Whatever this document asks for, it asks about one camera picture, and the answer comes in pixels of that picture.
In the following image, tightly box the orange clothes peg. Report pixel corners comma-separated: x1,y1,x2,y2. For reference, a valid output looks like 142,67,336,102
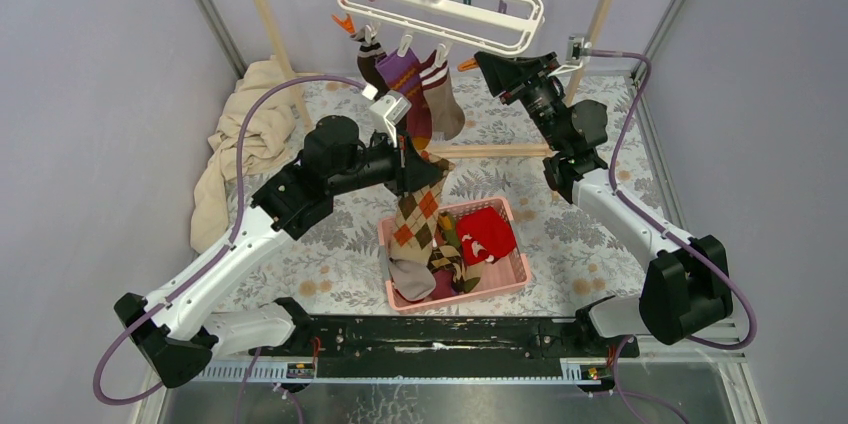
332,14,358,35
457,58,479,72

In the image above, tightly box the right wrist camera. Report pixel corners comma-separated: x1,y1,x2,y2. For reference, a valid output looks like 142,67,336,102
550,34,592,76

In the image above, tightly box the magenta yellow sock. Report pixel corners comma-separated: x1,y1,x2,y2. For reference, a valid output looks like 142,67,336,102
376,50,433,151
429,270,457,301

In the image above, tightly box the beige cloth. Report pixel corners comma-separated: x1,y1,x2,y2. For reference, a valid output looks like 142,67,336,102
189,58,297,254

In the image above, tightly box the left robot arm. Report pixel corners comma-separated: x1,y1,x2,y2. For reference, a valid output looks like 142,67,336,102
114,115,444,388

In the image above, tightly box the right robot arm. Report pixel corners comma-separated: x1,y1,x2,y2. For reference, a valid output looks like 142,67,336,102
474,51,733,356

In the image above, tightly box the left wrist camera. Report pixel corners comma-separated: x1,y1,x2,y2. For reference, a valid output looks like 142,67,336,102
361,84,411,147

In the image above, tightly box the green striped sock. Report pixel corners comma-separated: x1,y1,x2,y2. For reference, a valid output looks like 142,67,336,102
437,211,461,249

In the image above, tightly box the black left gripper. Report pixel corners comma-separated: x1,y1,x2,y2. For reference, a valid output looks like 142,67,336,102
326,125,443,197

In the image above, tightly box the white sock hanger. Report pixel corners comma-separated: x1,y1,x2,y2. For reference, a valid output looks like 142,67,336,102
337,0,545,57

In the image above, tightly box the red bear sock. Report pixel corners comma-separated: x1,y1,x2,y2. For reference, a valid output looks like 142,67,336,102
457,207,517,266

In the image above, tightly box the dark brown sock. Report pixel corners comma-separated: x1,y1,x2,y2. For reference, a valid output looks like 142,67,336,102
351,35,390,97

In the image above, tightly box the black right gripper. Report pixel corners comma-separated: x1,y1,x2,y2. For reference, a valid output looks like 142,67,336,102
474,50,567,152

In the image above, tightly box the argyle brown sock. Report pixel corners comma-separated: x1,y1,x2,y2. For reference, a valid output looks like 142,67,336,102
429,245,482,296

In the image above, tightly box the cream patterned sock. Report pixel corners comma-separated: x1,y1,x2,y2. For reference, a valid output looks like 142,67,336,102
387,151,454,265

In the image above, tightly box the pink plastic basket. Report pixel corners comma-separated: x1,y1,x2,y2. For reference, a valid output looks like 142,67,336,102
376,196,534,314

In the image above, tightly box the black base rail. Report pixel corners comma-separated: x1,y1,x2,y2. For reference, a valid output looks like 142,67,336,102
248,315,640,380

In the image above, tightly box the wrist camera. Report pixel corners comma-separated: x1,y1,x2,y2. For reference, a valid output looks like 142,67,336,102
550,34,592,76
361,84,411,147

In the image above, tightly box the wooden clothes rack frame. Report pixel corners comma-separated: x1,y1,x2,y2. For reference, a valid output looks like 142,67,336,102
230,0,636,204

